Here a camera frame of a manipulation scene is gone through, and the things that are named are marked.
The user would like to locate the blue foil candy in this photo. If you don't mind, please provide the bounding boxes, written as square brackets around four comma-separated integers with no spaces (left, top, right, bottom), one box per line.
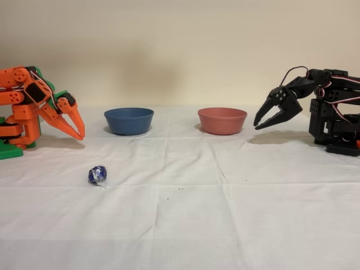
[88,164,109,191]

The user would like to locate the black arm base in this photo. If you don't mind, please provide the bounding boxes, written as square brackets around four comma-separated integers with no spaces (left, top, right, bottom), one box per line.
[326,142,360,157]

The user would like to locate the green arm base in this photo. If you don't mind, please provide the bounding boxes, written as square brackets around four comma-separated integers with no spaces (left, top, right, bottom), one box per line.
[0,116,24,160]

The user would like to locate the pink bowl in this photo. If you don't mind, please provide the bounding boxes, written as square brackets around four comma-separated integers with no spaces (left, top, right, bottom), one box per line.
[197,107,248,135]

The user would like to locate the blue bowl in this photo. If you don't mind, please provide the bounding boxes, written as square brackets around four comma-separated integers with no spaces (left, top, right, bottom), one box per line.
[103,107,155,136]

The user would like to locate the white tablecloth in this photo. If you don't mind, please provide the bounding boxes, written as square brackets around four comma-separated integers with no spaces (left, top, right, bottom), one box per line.
[0,106,360,270]

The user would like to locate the orange arm gripper cable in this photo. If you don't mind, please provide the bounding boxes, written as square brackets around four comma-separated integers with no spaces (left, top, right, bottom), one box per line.
[29,67,64,115]

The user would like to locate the black arm gripper cable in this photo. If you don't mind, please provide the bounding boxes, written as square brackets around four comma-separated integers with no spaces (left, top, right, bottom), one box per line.
[281,66,309,86]

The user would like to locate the red white servo cable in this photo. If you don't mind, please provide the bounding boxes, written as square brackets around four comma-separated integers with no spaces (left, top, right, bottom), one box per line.
[314,71,360,114]

